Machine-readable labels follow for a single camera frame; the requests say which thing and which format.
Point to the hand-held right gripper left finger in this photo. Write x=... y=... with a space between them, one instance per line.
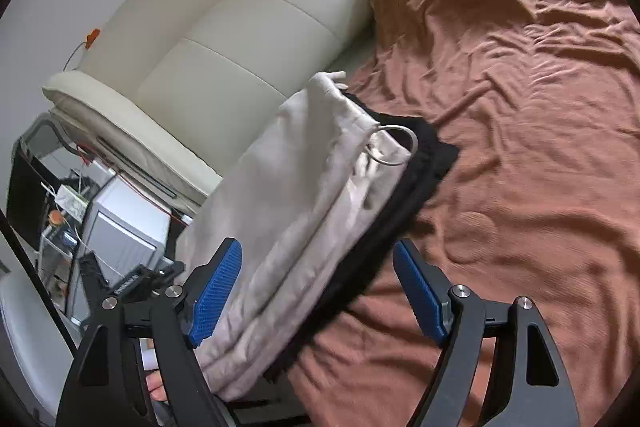
x=215 y=292

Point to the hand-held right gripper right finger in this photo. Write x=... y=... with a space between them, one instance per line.
x=420 y=292

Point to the beige jacket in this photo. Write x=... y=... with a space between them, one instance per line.
x=280 y=207

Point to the black folded clothes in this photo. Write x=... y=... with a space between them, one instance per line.
x=430 y=157

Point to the person's left hand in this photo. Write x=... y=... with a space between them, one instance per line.
x=157 y=389

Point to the white box appliance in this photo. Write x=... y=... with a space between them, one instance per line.
x=125 y=227

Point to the white chair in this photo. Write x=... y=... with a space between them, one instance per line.
x=30 y=342

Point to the black bedside shelf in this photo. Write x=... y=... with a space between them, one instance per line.
x=25 y=197

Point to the brown blanket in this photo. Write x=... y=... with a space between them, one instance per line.
x=525 y=132

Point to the orange clip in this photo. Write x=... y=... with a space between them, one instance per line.
x=91 y=38

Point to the cream padded headboard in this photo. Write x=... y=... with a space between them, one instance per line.
x=250 y=17

